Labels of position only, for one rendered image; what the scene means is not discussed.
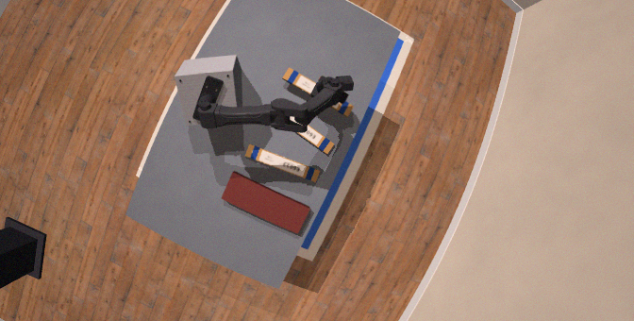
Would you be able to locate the white electrode pack with blue and orange bands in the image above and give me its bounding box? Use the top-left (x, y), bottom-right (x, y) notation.
top-left (245, 144), bottom-right (320, 182)

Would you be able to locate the white welding electrode pack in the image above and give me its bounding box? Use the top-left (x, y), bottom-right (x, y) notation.
top-left (297, 125), bottom-right (334, 154)

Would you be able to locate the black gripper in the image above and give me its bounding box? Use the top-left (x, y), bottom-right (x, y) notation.
top-left (309, 76), bottom-right (325, 97)

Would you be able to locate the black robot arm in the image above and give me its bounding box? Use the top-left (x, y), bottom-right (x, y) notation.
top-left (192, 76), bottom-right (354, 133)

